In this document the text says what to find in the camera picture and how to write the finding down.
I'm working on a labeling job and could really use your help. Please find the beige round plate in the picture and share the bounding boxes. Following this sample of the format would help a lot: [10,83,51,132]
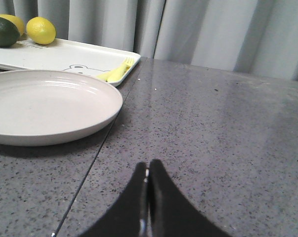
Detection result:
[0,70,123,146]

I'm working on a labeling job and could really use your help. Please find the yellow plastic fork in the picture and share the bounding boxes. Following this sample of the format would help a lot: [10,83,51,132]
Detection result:
[107,57,134,82]

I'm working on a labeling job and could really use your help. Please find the yellow plastic spoon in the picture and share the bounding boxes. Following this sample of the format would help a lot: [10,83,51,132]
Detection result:
[96,68,118,81]

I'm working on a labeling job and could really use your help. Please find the yellow lemon back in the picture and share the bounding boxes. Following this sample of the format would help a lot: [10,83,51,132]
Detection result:
[0,14,25,36]

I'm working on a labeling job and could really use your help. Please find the grey curtain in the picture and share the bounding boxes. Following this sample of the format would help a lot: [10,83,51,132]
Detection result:
[0,0,298,81]

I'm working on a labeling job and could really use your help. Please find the green lime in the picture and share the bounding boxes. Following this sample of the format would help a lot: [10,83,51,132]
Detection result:
[0,17,20,47]

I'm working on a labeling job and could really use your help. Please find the white rectangular tray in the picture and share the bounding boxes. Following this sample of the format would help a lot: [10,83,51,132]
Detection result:
[0,38,140,86]

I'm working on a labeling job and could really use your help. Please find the yellow lemon front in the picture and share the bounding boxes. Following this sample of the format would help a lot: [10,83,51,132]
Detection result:
[26,17,56,45]

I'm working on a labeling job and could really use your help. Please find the yellow lemon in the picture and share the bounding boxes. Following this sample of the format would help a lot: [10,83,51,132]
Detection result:
[26,17,56,45]
[0,14,25,36]

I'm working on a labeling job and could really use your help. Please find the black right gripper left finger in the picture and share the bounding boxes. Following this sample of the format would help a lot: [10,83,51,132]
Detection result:
[81,162,147,237]

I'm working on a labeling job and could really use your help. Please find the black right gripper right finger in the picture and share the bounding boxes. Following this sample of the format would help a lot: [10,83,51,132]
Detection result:
[149,159,229,237]

